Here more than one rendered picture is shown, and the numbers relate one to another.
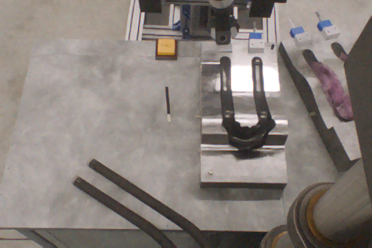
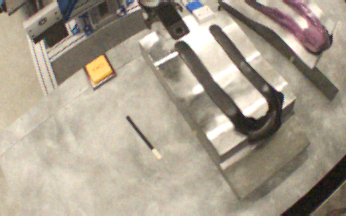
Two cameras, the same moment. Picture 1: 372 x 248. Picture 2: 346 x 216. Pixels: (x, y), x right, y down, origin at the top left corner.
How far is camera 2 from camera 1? 0.40 m
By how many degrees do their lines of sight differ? 14
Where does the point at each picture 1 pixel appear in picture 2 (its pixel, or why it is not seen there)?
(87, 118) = (77, 199)
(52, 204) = not seen: outside the picture
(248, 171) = (278, 157)
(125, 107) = (101, 167)
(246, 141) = (262, 129)
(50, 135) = not seen: outside the picture
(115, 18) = (20, 59)
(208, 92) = (189, 97)
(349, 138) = (329, 70)
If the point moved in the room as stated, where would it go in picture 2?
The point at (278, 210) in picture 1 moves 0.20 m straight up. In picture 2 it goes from (310, 167) to (328, 152)
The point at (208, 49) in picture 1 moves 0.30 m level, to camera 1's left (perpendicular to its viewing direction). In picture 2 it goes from (153, 43) to (61, 106)
